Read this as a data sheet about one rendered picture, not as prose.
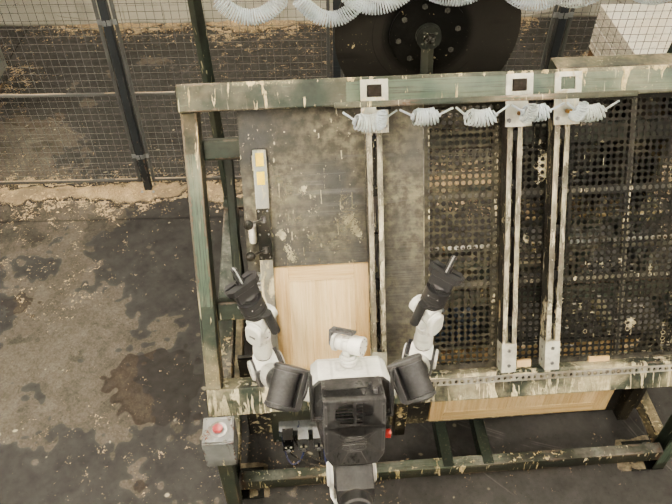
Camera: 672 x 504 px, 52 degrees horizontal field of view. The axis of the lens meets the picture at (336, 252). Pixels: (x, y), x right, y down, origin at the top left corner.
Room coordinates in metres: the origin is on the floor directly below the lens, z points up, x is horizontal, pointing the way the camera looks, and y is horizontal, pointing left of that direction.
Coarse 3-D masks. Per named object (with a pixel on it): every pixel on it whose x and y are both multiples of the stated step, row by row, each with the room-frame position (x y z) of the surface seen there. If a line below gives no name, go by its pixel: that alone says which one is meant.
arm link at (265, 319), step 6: (270, 306) 1.55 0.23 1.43; (264, 312) 1.49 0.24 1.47; (270, 312) 1.49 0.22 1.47; (276, 312) 1.54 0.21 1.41; (246, 318) 1.48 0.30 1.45; (252, 318) 1.47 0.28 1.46; (258, 318) 1.47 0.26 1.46; (264, 318) 1.47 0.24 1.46; (270, 318) 1.47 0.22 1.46; (258, 324) 1.47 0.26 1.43; (264, 324) 1.48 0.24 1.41; (270, 324) 1.47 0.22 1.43; (276, 324) 1.48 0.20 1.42; (264, 330) 1.47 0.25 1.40; (270, 330) 1.47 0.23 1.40; (276, 330) 1.47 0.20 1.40
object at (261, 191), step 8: (256, 152) 2.06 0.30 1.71; (264, 152) 2.06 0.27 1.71; (264, 160) 2.04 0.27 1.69; (256, 168) 2.03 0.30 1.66; (264, 168) 2.03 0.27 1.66; (256, 176) 2.02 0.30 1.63; (256, 184) 2.00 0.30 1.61; (256, 192) 1.98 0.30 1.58; (264, 192) 1.98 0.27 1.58; (256, 200) 1.97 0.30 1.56; (264, 200) 1.97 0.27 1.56; (256, 208) 1.95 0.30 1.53; (264, 208) 1.95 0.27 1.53; (272, 256) 1.86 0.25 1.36; (264, 264) 1.84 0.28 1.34; (272, 264) 1.84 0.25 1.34; (264, 272) 1.82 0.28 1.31; (272, 272) 1.83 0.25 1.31; (264, 280) 1.81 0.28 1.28; (272, 280) 1.81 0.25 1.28; (264, 288) 1.79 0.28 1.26; (272, 288) 1.79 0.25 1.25; (264, 296) 1.77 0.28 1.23; (272, 296) 1.78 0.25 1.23; (272, 304) 1.76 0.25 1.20; (272, 336) 1.69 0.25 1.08; (272, 344) 1.67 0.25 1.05
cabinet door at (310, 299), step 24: (336, 264) 1.87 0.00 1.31; (360, 264) 1.87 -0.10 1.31; (288, 288) 1.81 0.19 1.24; (312, 288) 1.82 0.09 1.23; (336, 288) 1.82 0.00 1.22; (360, 288) 1.82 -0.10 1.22; (288, 312) 1.76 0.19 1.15; (312, 312) 1.77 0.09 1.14; (336, 312) 1.77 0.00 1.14; (360, 312) 1.77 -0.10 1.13; (288, 336) 1.71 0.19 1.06; (312, 336) 1.71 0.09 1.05; (288, 360) 1.66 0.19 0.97; (312, 360) 1.66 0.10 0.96
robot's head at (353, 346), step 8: (336, 336) 1.42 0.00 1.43; (344, 336) 1.41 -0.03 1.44; (352, 336) 1.40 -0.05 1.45; (360, 336) 1.40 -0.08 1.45; (336, 344) 1.39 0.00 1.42; (344, 344) 1.38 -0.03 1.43; (352, 344) 1.37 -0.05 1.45; (360, 344) 1.37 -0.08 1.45; (344, 352) 1.38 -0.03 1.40; (352, 352) 1.36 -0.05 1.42; (360, 352) 1.35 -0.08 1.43; (344, 360) 1.36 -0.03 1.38; (352, 360) 1.36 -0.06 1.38
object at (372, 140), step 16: (368, 80) 2.15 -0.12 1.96; (384, 80) 2.16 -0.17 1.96; (384, 96) 2.13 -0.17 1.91; (368, 112) 2.10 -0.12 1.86; (384, 112) 2.01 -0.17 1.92; (368, 128) 2.07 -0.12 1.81; (384, 128) 2.07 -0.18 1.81; (368, 144) 2.07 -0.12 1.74; (368, 160) 2.04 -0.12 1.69; (368, 176) 2.01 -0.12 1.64; (368, 192) 1.98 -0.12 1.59; (368, 208) 1.95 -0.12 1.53; (368, 224) 1.92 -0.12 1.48; (368, 240) 1.90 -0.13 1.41; (368, 256) 1.88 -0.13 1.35; (384, 256) 1.86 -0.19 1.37; (368, 272) 1.86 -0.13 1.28; (384, 272) 1.82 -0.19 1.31; (384, 288) 1.79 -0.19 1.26; (384, 304) 1.76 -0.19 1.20; (384, 320) 1.72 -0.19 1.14; (384, 336) 1.69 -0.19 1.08; (384, 352) 1.65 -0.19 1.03
